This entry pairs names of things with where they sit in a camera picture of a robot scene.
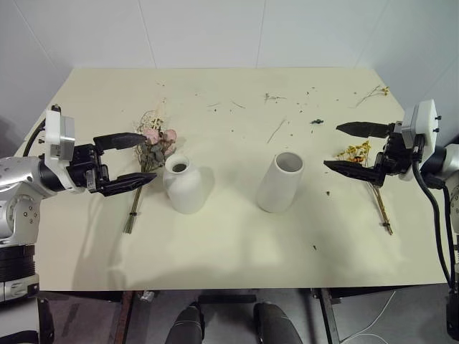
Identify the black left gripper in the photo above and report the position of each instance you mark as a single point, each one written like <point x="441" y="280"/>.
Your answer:
<point x="84" y="168"/>

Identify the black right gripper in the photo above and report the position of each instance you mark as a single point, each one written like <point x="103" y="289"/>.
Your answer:
<point x="394" y="157"/>

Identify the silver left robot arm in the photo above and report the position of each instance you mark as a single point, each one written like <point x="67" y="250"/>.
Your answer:
<point x="18" y="172"/>

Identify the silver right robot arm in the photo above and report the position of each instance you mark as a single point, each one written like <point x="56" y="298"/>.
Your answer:
<point x="450" y="154"/>

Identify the white bottle-shaped ceramic vase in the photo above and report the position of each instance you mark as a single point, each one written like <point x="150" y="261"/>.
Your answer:
<point x="186" y="190"/>

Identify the white cylindrical ceramic vase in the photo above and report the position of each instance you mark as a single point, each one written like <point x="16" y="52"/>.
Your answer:
<point x="276" y="186"/>

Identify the yellow dried flower bouquet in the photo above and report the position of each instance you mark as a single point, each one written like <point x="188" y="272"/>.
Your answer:
<point x="359" y="150"/>

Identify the pink dried flower bouquet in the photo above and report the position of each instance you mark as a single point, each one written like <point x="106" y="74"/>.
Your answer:
<point x="157" y="150"/>

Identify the small dark green leaf scrap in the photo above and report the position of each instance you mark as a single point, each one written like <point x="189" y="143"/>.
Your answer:
<point x="317" y="121"/>

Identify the dried twig with yellow buds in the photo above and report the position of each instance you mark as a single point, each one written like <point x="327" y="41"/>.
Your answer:
<point x="384" y="90"/>

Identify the long bare dry twig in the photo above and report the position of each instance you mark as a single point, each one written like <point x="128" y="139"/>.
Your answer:
<point x="276" y="132"/>

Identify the small pale dried sprig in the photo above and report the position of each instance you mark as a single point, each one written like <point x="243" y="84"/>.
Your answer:
<point x="269" y="96"/>

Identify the short thin dry stem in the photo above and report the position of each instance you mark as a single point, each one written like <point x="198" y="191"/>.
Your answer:
<point x="238" y="104"/>

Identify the small silver metal fitting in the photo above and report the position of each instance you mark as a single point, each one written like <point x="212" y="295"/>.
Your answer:
<point x="147" y="296"/>

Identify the rusty brown table leg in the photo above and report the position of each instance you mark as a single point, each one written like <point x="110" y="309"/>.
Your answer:
<point x="125" y="319"/>

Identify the black crossbar under table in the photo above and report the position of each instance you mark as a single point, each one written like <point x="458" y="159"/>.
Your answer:
<point x="226" y="298"/>

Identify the dark metal table leg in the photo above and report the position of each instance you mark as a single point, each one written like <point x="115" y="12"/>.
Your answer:
<point x="330" y="319"/>

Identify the dark rounded robot leg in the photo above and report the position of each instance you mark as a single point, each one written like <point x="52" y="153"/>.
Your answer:
<point x="188" y="324"/>
<point x="274" y="322"/>

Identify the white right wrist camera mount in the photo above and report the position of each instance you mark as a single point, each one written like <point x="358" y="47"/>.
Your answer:
<point x="425" y="122"/>

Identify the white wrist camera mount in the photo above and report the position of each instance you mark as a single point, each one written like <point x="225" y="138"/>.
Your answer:
<point x="54" y="125"/>
<point x="425" y="122"/>

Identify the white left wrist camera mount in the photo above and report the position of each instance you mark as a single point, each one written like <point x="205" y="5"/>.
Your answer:
<point x="54" y="125"/>

